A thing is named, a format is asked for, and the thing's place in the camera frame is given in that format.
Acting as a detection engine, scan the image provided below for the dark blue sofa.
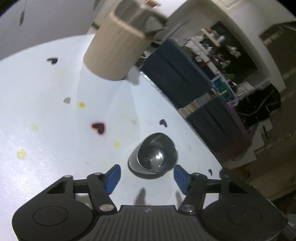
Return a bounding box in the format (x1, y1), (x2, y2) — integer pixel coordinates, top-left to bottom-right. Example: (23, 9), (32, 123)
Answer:
(141, 40), (252, 155)

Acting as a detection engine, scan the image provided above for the heart-shaped steel bowl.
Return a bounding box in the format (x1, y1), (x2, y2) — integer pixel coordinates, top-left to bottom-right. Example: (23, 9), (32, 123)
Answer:
(128, 133), (178, 175)

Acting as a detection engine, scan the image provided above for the beige cylindrical container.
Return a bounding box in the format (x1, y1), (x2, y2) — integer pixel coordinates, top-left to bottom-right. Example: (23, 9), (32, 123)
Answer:
(83, 1), (167, 80)

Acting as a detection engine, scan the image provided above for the cluttered shelf unit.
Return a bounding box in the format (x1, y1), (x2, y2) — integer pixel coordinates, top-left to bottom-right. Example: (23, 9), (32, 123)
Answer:
(181, 22), (281, 125)

